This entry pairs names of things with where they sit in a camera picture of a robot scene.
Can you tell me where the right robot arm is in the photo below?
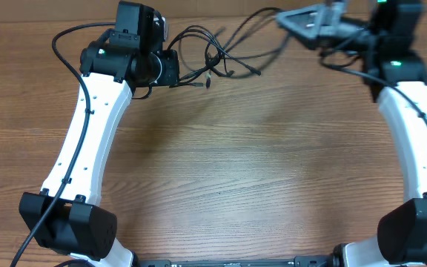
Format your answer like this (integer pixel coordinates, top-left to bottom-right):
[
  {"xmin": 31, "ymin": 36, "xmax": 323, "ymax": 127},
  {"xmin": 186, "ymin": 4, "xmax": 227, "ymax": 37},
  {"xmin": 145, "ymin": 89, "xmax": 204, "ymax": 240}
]
[{"xmin": 276, "ymin": 0, "xmax": 427, "ymax": 266}]

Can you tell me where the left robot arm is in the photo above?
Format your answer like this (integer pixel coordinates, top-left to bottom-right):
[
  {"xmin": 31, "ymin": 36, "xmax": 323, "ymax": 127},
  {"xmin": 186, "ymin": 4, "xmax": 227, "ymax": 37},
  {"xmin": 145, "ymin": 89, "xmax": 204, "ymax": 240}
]
[{"xmin": 19, "ymin": 1, "xmax": 179, "ymax": 266}]

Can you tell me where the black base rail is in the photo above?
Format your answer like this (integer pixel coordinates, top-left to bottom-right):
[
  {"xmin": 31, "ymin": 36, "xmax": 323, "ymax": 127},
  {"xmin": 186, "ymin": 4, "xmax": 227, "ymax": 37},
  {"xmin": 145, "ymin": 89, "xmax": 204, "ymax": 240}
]
[{"xmin": 136, "ymin": 255, "xmax": 340, "ymax": 267}]

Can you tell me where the thin black USB cable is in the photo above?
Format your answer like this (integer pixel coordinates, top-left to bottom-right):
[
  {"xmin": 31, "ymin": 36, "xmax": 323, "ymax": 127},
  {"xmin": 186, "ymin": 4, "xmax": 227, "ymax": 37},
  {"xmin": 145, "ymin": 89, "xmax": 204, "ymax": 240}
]
[{"xmin": 178, "ymin": 7, "xmax": 292, "ymax": 81}]

